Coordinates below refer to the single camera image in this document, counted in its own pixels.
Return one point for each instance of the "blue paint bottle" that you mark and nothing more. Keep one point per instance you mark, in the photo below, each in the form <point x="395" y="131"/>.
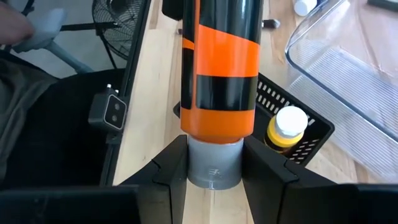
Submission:
<point x="304" y="6"/>

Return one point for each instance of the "light grey chair armrest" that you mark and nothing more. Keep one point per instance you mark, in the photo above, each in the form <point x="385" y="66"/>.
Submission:
<point x="43" y="28"/>

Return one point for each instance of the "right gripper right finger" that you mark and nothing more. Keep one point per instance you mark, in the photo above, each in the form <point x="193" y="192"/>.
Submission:
<point x="270" y="193"/>

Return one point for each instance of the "black aluminium rig frame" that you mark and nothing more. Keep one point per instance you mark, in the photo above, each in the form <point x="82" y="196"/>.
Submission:
<point x="136" y="43"/>

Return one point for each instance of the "grey lidded jar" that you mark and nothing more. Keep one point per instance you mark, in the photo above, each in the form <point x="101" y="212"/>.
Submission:
<point x="290" y="121"/>

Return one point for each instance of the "clear plastic bin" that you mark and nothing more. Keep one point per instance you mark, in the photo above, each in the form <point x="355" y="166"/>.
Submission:
<point x="342" y="77"/>

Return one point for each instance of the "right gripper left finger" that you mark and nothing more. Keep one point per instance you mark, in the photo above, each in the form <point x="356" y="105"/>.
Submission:
<point x="168" y="186"/>

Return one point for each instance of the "black slotted plastic basket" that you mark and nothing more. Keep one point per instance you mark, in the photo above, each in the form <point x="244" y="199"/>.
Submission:
<point x="320" y="127"/>

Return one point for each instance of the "dark grey depth camera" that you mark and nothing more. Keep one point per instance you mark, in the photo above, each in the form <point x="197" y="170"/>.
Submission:
<point x="107" y="110"/>

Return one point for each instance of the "person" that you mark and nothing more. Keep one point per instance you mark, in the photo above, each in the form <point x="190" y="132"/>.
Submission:
<point x="46" y="140"/>

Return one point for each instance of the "person's hand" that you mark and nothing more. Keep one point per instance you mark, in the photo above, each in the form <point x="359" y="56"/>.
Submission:
<point x="14" y="21"/>

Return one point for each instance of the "black floor fan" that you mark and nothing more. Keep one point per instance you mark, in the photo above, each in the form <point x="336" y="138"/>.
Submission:
<point x="118" y="28"/>

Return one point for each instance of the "orange paint bottle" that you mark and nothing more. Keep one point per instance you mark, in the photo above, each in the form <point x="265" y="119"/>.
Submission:
<point x="224" y="56"/>

